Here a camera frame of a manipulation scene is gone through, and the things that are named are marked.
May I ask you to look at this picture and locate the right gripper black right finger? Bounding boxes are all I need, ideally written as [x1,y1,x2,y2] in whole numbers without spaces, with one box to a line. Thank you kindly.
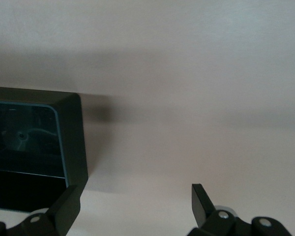
[188,183,293,236]

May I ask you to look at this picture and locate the black rectangular plastic box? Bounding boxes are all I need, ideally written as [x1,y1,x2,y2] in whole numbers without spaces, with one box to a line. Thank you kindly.
[0,86,89,215]

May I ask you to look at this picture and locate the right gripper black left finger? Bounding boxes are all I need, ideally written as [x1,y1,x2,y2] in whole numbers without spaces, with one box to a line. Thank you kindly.
[0,184,81,236]

